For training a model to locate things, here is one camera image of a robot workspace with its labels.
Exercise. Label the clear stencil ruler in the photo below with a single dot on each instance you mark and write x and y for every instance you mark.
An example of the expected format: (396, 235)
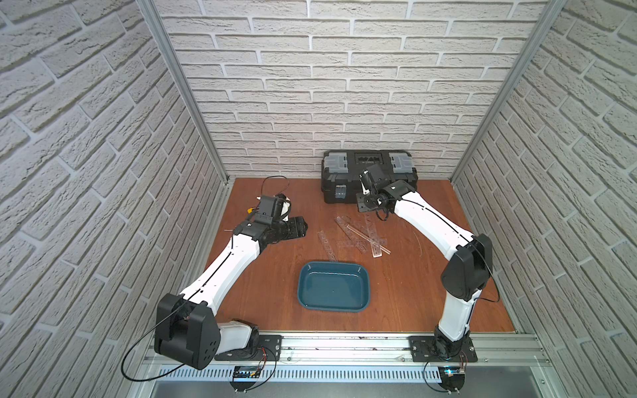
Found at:
(355, 240)
(377, 251)
(327, 247)

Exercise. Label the black plastic toolbox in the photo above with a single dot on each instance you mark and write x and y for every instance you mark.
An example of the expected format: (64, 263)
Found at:
(346, 174)

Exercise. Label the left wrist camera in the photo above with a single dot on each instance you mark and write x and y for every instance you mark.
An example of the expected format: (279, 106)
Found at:
(272, 210)

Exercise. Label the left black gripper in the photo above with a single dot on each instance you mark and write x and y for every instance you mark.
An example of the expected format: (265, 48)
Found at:
(291, 229)

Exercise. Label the teal plastic tray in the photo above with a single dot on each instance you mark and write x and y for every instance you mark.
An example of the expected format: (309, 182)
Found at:
(334, 287)

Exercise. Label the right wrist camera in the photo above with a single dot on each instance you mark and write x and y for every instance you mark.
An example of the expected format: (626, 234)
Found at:
(373, 179)

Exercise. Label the left controller board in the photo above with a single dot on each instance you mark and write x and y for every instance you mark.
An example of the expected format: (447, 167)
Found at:
(245, 377)

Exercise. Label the aluminium front rail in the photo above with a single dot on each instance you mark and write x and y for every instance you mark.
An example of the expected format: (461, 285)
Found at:
(401, 349)

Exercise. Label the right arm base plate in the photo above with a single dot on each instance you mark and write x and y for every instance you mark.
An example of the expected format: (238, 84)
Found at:
(430, 348)

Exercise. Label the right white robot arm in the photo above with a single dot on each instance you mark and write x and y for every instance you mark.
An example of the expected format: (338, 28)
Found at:
(470, 257)

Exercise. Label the controller board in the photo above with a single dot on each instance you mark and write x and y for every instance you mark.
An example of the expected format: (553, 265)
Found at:
(245, 377)
(452, 379)

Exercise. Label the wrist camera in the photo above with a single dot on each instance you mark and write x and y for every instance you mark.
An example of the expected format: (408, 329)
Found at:
(272, 210)
(373, 179)

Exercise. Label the clear triangular scale ruler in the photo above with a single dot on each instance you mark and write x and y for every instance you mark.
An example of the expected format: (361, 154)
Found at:
(368, 239)

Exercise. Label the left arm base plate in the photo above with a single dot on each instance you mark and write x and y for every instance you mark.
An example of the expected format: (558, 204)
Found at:
(259, 346)

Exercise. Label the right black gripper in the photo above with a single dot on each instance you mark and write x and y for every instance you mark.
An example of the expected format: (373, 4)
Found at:
(360, 201)

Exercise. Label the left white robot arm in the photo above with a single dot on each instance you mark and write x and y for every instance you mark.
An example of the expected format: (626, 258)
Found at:
(187, 330)

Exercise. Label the right controller board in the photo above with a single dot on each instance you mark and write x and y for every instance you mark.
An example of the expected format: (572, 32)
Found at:
(452, 379)

